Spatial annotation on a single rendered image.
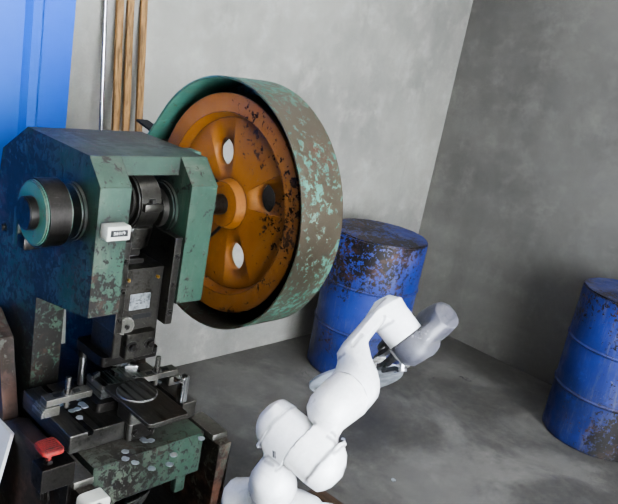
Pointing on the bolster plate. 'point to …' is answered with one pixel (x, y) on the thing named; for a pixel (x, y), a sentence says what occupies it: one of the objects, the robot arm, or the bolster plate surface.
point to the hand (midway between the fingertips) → (376, 364)
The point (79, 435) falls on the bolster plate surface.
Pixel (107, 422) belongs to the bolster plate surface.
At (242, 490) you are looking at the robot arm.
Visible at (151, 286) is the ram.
